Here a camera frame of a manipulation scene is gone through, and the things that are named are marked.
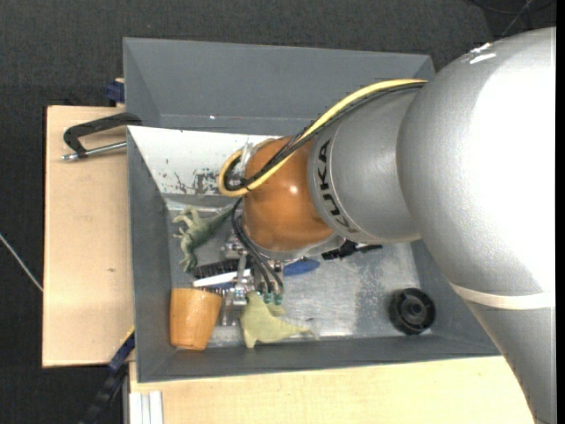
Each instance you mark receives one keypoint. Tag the pale wood board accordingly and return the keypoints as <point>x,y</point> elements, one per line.
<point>88,236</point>

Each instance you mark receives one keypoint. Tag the black ribbed round cap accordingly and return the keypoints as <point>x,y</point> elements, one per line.
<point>411,311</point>

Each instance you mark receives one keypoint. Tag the black cylinder on white bracket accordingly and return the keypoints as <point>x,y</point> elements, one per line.
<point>342,251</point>

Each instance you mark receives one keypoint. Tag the orange cup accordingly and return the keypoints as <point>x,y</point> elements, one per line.
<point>194,318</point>

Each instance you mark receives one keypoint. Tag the green toy dinosaur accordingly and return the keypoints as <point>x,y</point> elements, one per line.
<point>201,233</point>

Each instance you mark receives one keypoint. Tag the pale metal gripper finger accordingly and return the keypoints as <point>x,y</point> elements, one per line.
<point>240,297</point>
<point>227,312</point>

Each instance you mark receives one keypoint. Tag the white and blue brush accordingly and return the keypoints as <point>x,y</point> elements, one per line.
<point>213,280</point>

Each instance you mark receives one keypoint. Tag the grey metal bin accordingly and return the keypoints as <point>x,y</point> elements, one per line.
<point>265,77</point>

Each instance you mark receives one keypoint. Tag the pale green toy seal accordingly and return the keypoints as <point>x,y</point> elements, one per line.
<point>265,323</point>

